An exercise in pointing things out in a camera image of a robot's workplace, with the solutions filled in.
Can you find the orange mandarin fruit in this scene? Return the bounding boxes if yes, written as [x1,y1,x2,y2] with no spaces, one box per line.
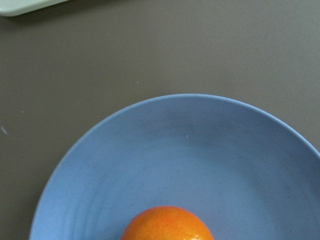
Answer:
[120,206,214,240]

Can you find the blue round plate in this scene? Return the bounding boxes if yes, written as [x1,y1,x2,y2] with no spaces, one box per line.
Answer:
[29,94,320,240]

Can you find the cream rabbit tray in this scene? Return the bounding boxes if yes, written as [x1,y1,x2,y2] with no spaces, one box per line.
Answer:
[0,0,68,17]

